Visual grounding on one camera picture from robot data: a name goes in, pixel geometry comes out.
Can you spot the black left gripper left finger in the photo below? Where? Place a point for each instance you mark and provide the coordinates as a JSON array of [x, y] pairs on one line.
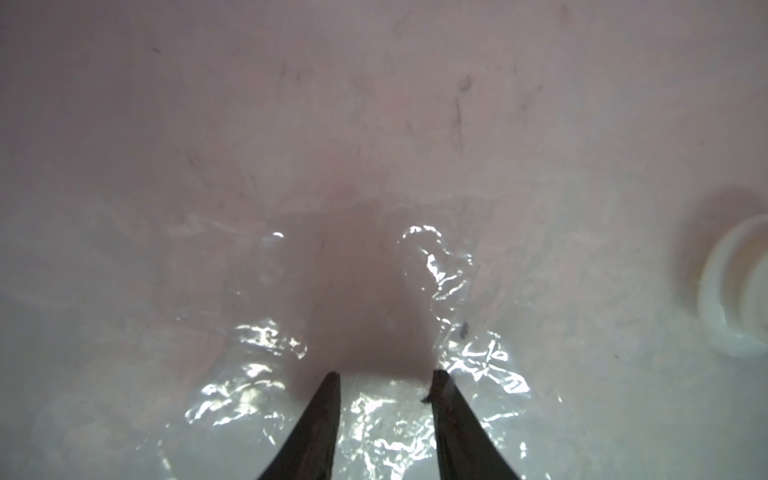
[[308, 452]]

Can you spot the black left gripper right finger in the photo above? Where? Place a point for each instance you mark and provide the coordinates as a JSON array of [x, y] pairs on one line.
[[464, 450]]

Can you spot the clear plastic vacuum bag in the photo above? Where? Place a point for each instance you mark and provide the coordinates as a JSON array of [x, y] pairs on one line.
[[208, 205]]

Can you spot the white bag valve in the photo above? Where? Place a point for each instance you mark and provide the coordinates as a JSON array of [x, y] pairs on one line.
[[732, 293]]

